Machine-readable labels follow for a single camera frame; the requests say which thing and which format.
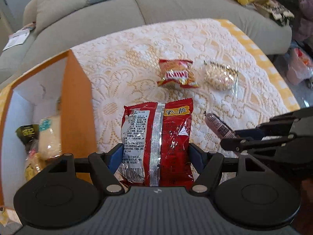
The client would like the dark sausage stick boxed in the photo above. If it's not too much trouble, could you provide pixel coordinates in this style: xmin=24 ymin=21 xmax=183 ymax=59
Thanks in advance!
xmin=204 ymin=111 xmax=239 ymax=140

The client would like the long bread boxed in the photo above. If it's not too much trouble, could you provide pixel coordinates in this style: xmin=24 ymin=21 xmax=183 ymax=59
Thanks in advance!
xmin=38 ymin=115 xmax=62 ymax=160

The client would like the red foil snack bag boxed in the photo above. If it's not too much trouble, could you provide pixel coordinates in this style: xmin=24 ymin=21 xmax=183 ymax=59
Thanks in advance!
xmin=118 ymin=98 xmax=194 ymax=189

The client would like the waffle cookies clear bag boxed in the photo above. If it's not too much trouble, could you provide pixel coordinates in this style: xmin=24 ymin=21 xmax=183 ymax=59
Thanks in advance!
xmin=24 ymin=150 xmax=47 ymax=181

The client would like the dark green snack packet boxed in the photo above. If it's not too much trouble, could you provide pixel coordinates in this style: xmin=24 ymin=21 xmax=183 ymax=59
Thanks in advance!
xmin=15 ymin=124 xmax=39 ymax=151

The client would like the pink plastic bag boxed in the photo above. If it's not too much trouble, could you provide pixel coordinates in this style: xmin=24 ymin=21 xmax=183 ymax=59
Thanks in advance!
xmin=286 ymin=47 xmax=312 ymax=88

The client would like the clear bag of peanuts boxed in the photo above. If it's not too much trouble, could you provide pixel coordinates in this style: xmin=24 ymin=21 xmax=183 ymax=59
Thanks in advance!
xmin=203 ymin=61 xmax=239 ymax=97

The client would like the yellow checkered tablecloth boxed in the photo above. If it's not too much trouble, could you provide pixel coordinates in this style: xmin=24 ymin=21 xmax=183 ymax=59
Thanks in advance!
xmin=0 ymin=18 xmax=301 ymax=227

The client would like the orange cardboard box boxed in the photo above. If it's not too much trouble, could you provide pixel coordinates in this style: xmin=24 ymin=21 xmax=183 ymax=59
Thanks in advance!
xmin=1 ymin=49 xmax=97 ymax=208

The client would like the white lace tablecloth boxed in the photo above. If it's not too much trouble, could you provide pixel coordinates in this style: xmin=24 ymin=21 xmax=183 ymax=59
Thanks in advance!
xmin=69 ymin=18 xmax=292 ymax=186

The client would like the small red orange chips bag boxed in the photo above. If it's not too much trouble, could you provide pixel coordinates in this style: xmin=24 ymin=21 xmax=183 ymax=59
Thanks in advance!
xmin=157 ymin=60 xmax=199 ymax=89

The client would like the patterned cloth on sofa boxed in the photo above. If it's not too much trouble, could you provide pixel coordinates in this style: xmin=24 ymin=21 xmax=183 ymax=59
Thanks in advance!
xmin=253 ymin=0 xmax=294 ymax=26

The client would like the white booklet on sofa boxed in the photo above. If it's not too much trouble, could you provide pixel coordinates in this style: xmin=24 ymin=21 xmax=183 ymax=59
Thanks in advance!
xmin=3 ymin=22 xmax=36 ymax=51

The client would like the grey fabric sofa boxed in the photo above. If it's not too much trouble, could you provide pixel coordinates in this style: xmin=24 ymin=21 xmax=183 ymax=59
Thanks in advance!
xmin=1 ymin=0 xmax=292 ymax=87

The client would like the beige cushion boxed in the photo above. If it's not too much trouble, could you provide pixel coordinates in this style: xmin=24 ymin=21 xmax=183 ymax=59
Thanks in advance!
xmin=36 ymin=0 xmax=87 ymax=33

